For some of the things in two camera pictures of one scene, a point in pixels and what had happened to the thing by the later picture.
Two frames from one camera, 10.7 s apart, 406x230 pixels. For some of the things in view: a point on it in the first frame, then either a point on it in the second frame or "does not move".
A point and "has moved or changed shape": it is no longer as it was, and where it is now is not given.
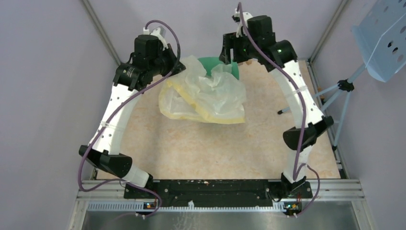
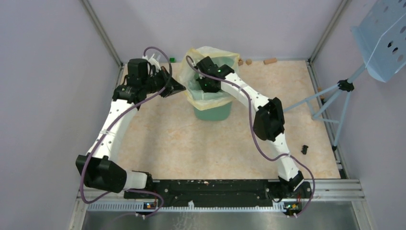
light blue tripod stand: (346, 86) does not move
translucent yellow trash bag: (218, 96) has moved or changed shape
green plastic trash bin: (209, 63) -> (214, 114)
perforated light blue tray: (381, 36) does not move
